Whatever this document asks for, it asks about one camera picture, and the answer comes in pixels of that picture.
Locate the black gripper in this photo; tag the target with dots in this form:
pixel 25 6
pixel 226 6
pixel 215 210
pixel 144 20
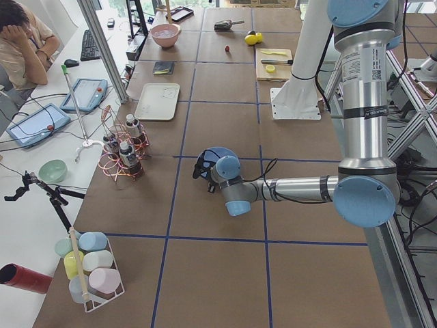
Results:
pixel 203 165

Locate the light blue plate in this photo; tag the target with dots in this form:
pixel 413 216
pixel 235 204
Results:
pixel 209 157

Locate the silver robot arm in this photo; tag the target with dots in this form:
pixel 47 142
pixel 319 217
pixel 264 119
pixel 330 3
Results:
pixel 365 190

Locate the dark tea bottle one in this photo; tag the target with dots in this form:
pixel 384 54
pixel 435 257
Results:
pixel 130 159

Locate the cream bear tray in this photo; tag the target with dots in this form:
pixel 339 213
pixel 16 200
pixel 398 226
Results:
pixel 157 101

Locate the dark tea bottle two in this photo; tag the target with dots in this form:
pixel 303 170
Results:
pixel 133 126

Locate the dark tea bottle three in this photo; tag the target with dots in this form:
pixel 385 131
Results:
pixel 111 145

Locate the grey folded cloth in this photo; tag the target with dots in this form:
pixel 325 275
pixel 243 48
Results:
pixel 163 68

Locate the lemon half slice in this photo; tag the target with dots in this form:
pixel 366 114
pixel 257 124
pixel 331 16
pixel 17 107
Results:
pixel 270 69

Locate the wooden cutting board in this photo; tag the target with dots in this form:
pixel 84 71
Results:
pixel 282 73

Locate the blue cup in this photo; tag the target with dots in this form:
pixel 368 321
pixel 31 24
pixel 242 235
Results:
pixel 93 241

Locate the white cup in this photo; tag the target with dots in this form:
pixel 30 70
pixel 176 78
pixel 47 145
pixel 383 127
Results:
pixel 97 259

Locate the yellow lemon near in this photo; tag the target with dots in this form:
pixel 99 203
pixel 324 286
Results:
pixel 251 39

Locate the yellow lemon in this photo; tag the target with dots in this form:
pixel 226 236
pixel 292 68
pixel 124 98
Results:
pixel 251 39
pixel 259 37

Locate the blue teach pendant far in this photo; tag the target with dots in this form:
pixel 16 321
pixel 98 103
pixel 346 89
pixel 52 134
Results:
pixel 89 93

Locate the blue teach pendant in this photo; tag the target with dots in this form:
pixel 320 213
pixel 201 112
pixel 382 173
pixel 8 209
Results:
pixel 89 93
pixel 38 126

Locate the pink bowl of ice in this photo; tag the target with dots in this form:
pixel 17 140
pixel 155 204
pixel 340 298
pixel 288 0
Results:
pixel 165 35

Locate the yellow plastic knife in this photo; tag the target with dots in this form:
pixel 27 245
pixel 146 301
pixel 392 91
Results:
pixel 274 52

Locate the yellow lemon far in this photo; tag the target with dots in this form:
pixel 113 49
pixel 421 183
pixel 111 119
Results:
pixel 259 37

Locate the steel ice scoop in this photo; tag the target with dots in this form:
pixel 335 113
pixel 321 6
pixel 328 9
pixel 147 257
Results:
pixel 226 25

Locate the green bowl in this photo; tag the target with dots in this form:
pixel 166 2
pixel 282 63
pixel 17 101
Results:
pixel 53 171

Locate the pink cup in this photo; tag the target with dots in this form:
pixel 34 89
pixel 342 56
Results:
pixel 104 280

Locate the black keyboard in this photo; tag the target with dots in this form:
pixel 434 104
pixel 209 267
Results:
pixel 89 50

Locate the yellow cup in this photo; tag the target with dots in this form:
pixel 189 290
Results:
pixel 70 265

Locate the computer mouse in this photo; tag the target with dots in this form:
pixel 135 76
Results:
pixel 69 63

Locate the blue teach pendant near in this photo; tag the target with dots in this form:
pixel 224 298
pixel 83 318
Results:
pixel 38 126

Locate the seated person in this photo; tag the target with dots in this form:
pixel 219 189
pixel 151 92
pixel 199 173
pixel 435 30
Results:
pixel 27 47

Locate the red cylinder bottle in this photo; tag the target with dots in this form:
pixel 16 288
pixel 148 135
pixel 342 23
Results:
pixel 23 278

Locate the copper wire bottle rack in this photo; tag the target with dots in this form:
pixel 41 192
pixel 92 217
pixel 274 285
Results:
pixel 114 168

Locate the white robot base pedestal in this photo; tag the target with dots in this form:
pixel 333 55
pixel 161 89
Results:
pixel 298 97

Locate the white wire cup rack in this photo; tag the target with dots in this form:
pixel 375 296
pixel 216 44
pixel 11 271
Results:
pixel 80 290

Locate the aluminium frame post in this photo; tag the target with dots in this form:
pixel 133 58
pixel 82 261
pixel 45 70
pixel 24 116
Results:
pixel 94 25

